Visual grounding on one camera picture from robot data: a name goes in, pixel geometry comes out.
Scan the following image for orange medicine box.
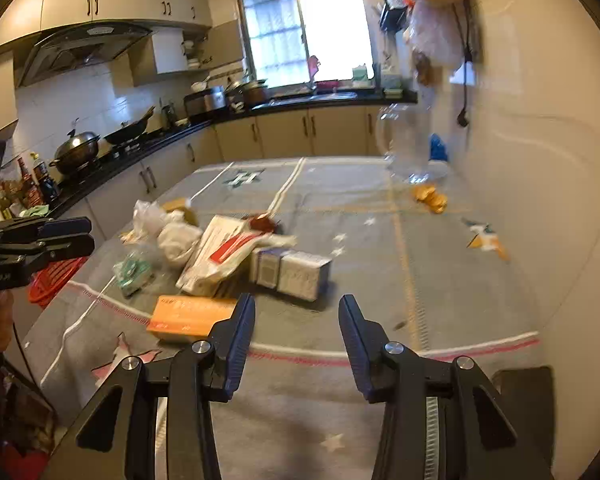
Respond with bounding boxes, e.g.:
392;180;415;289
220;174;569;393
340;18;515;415
147;295;236;344

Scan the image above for teal tissue pack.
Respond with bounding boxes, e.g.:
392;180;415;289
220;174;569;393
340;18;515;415
112;252;154;297

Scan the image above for white plastic bag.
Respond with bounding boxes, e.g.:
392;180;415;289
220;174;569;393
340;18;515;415
120;200;172;244

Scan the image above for red snack wrapper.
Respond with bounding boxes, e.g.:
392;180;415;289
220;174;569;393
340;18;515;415
245;214;282;234

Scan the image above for clear plastic bag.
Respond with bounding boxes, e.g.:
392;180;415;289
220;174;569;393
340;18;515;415
112;243;175;298

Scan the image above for white cloth glove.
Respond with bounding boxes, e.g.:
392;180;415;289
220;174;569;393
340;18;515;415
157;222;202;268

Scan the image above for white red plastic pouch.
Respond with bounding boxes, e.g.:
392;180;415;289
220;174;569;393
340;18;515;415
182;231;297;288

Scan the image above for beige lower kitchen cabinets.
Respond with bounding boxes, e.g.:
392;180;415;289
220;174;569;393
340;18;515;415
4;102;397;336

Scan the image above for kitchen window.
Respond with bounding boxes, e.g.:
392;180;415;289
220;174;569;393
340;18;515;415
237;0;374;88

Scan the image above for red plastic basket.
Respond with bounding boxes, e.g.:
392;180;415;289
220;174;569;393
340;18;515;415
28;257;88;309

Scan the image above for steel lidded pot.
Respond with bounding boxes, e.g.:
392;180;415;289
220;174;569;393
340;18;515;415
50;129;99;176

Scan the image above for range hood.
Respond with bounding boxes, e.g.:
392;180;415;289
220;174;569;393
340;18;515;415
18;21;150;87

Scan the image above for black wok pan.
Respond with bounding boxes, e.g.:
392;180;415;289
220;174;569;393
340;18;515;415
105;106;155;145

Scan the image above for tan cardboard box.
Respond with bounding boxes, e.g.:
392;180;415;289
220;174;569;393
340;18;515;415
161;197;199;226

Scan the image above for grey patterned tablecloth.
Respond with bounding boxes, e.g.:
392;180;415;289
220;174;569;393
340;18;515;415
24;157;554;479

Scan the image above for white medicine box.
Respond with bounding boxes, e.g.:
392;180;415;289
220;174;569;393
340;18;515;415
176;214;261;297

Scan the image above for blue white carton box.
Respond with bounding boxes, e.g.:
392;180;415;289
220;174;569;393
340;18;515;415
249;247;332;302

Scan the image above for silver rice cooker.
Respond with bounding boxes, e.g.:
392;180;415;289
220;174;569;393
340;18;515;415
183;86;226;116

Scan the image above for brown cooking pot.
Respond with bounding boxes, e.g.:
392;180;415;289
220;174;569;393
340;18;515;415
242;79;270;107

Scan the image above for blue plastic bag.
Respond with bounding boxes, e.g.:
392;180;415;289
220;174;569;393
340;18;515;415
429;133;449;162

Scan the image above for hanging plastic bags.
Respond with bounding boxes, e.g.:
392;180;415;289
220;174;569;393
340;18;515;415
403;0;471;88

